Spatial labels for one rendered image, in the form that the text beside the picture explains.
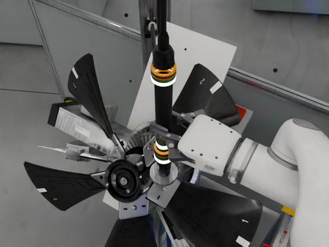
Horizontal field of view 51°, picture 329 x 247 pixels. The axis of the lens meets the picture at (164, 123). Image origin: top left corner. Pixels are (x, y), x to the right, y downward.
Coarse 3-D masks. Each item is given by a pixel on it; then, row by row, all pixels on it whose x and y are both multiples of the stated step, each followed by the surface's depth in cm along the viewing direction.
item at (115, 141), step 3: (114, 135) 93; (114, 138) 95; (114, 141) 98; (117, 141) 93; (114, 144) 101; (120, 147) 93; (117, 150) 101; (120, 150) 96; (123, 150) 93; (120, 153) 99; (123, 153) 94
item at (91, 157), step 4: (48, 148) 116; (52, 148) 116; (56, 148) 115; (60, 148) 115; (60, 152) 114; (64, 152) 114; (84, 152) 111; (80, 156) 111; (84, 156) 110; (88, 156) 110; (92, 156) 109; (96, 156) 109; (100, 156) 109; (96, 160) 109; (100, 160) 108; (104, 160) 108; (108, 160) 107; (112, 160) 107
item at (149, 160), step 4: (152, 140) 96; (148, 144) 96; (152, 144) 94; (144, 148) 96; (152, 148) 93; (144, 152) 95; (148, 152) 94; (152, 152) 92; (144, 156) 94; (148, 156) 92; (148, 160) 91; (152, 160) 89; (148, 164) 90
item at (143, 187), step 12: (132, 156) 93; (108, 168) 91; (120, 168) 91; (132, 168) 89; (144, 168) 91; (108, 180) 92; (132, 180) 89; (144, 180) 89; (120, 192) 91; (132, 192) 91; (144, 192) 91
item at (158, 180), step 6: (150, 168) 86; (156, 168) 86; (174, 168) 86; (150, 174) 85; (156, 174) 85; (174, 174) 85; (156, 180) 84; (162, 180) 84; (168, 180) 84; (174, 180) 84
